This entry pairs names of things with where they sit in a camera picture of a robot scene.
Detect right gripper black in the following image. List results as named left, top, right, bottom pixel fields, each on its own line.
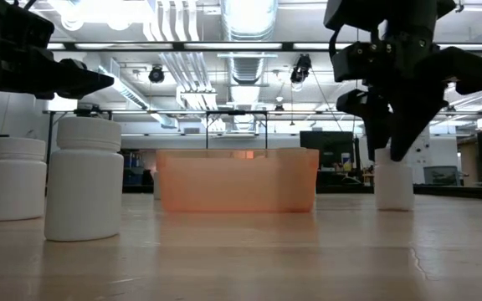
left=329, top=29, right=482, bottom=163

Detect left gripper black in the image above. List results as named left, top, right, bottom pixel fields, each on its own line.
left=0, top=41, right=115, bottom=100

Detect white pill bottle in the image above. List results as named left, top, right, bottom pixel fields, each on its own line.
left=0, top=136, right=48, bottom=222
left=373, top=145, right=416, bottom=212
left=44, top=115, right=125, bottom=242

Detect orange translucent plastic basket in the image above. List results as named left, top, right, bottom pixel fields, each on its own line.
left=155, top=148, right=320, bottom=213

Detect white pillar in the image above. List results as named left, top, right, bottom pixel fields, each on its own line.
left=412, top=125, right=432, bottom=185

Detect grey bin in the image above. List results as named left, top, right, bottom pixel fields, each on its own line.
left=423, top=166, right=460, bottom=186

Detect black hanging ceiling lamp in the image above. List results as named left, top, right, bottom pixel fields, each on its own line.
left=147, top=64, right=166, bottom=84
left=290, top=53, right=313, bottom=84

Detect white ceiling pipes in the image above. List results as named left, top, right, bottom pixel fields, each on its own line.
left=142, top=0, right=221, bottom=110

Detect blue storage shelf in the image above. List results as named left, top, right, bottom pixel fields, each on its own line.
left=122, top=152, right=144, bottom=186

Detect black overhead crossbeam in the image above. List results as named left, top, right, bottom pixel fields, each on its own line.
left=46, top=40, right=482, bottom=54

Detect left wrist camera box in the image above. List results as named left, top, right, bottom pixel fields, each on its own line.
left=0, top=0, right=55, bottom=50

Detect silver ventilation duct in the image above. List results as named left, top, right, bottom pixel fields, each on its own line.
left=219, top=0, right=279, bottom=135

